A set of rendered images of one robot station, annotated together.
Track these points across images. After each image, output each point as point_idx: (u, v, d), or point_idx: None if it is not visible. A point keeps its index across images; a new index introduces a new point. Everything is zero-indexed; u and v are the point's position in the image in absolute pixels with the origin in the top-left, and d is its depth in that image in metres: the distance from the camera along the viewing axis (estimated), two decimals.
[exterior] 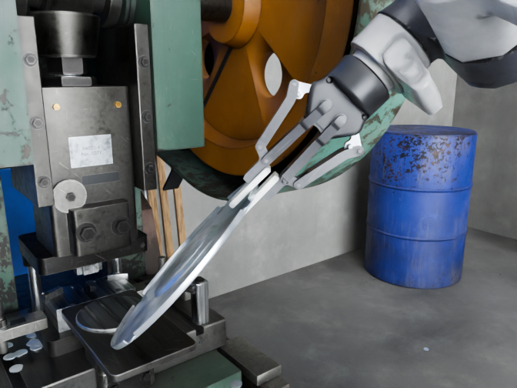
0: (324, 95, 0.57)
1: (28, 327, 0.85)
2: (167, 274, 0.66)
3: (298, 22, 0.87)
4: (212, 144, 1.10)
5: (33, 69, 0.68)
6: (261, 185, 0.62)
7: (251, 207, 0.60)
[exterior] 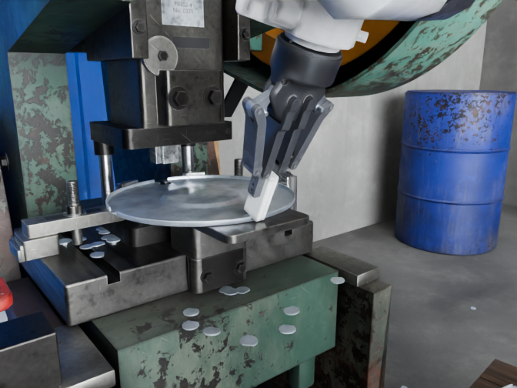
0: None
1: (105, 216, 0.76)
2: (184, 191, 0.76)
3: None
4: None
5: None
6: (265, 191, 0.61)
7: (247, 198, 0.63)
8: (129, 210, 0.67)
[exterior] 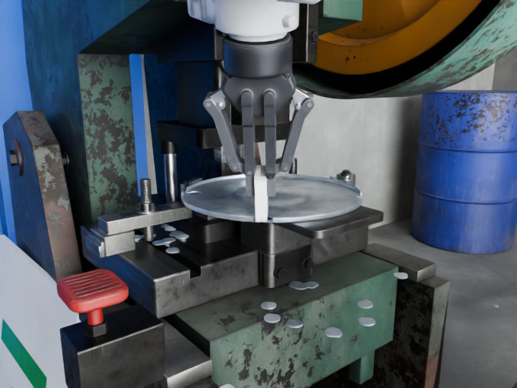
0: None
1: (176, 213, 0.78)
2: (278, 196, 0.73)
3: None
4: None
5: None
6: (261, 191, 0.60)
7: None
8: (347, 196, 0.75)
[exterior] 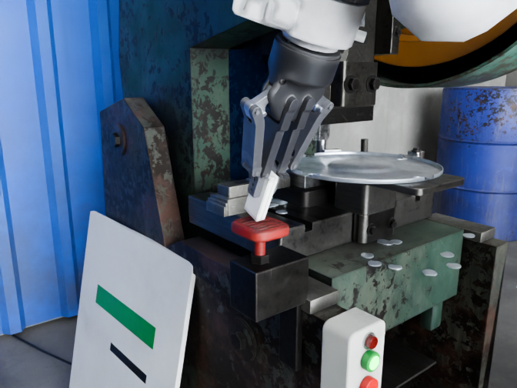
0: None
1: (278, 182, 0.92)
2: (368, 160, 0.93)
3: None
4: None
5: None
6: (265, 191, 0.61)
7: (247, 198, 0.63)
8: (317, 158, 0.99)
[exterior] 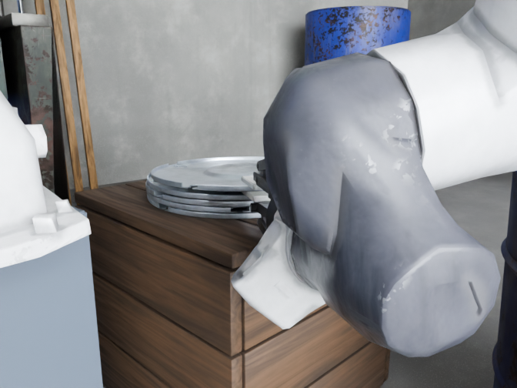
0: None
1: None
2: None
3: None
4: None
5: None
6: (265, 192, 0.60)
7: (245, 195, 0.63)
8: None
